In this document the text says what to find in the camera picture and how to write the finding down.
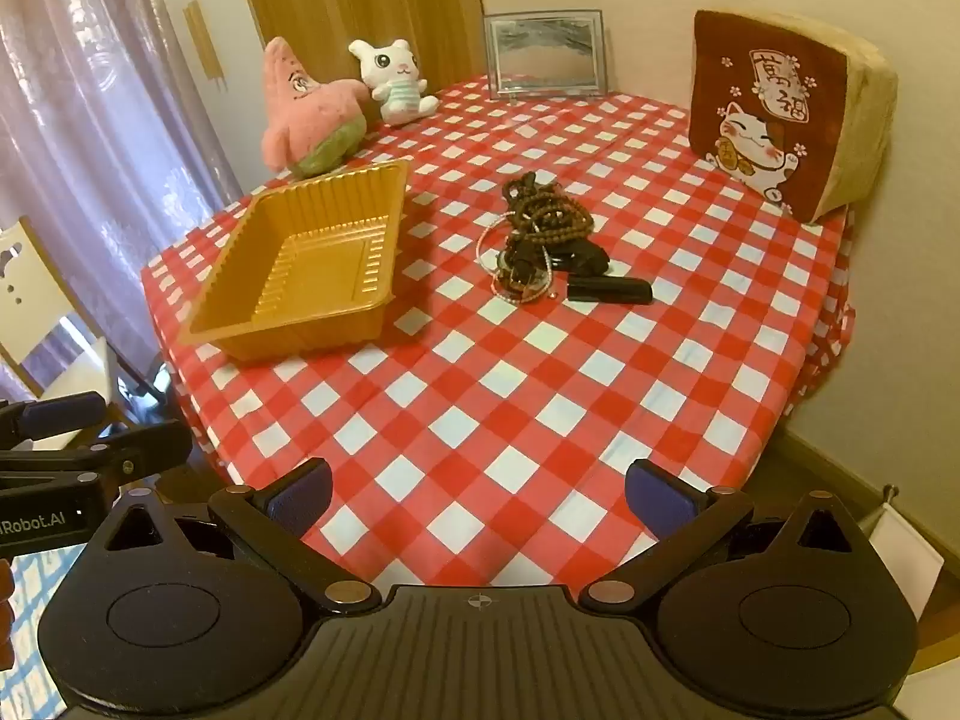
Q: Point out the wooden wardrobe panel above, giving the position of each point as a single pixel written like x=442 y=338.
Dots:
x=360 y=0

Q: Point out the red checkered tablecloth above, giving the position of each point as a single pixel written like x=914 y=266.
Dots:
x=525 y=397

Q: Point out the yellow plastic tray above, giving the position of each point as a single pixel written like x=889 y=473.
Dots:
x=315 y=270

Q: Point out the pink starfish plush toy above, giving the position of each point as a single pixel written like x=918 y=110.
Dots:
x=307 y=109

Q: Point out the person's left hand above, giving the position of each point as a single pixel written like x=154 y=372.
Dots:
x=4 y=600

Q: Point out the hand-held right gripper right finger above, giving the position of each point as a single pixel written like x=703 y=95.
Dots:
x=658 y=496

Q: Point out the silver picture frame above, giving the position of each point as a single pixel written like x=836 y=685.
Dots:
x=544 y=52

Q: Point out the lilac patterned curtain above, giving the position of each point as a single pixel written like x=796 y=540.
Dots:
x=97 y=127

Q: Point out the white board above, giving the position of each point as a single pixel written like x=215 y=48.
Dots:
x=904 y=562

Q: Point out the white rabbit plush toy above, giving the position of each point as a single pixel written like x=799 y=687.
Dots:
x=394 y=82

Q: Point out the white wardrobe door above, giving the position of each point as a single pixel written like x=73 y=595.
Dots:
x=180 y=112

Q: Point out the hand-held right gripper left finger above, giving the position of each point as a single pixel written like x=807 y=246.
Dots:
x=300 y=501

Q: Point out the white wooden chair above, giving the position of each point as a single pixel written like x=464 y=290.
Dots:
x=37 y=300

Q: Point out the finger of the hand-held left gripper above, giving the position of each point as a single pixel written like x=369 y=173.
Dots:
x=146 y=450
x=67 y=414

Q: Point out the black rectangular case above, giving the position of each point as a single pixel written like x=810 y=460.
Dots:
x=609 y=291

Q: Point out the blue white checkered cloth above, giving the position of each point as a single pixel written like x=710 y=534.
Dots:
x=41 y=607

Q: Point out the brown lucky cat cushion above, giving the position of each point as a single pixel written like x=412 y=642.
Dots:
x=757 y=112

